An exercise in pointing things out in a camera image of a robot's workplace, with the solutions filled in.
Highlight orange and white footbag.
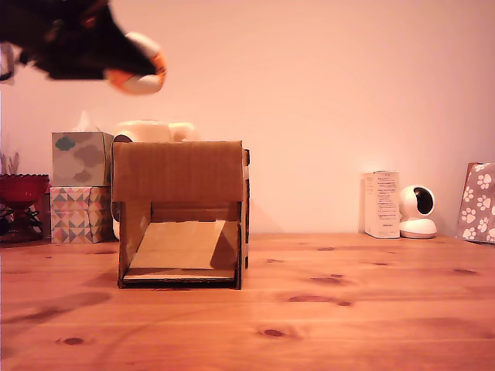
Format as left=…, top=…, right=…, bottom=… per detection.
left=104, top=32, right=169, bottom=96

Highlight cardboard dice tower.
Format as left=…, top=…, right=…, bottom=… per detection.
left=111, top=140, right=251, bottom=290

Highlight white tissue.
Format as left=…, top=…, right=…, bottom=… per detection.
left=71, top=111, right=102, bottom=134

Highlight cloud print tissue box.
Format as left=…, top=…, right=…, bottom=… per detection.
left=51, top=131, right=114, bottom=187

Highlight dry pale twigs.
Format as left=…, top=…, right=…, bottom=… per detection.
left=0, top=152, right=20, bottom=177

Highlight red glass bowl on foot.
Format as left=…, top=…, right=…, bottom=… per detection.
left=0, top=173, right=50, bottom=243

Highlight triangle pattern tissue box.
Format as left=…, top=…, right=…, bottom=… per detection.
left=49, top=185, right=114, bottom=245

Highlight white carton with small print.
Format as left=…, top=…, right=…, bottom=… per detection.
left=362, top=169, right=401, bottom=240

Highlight grey paw print bag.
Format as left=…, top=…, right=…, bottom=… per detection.
left=456, top=162, right=495, bottom=245

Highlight black wire stand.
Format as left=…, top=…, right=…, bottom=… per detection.
left=0, top=203, right=44, bottom=236

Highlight small white round camera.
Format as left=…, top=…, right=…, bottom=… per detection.
left=398, top=184, right=438, bottom=240

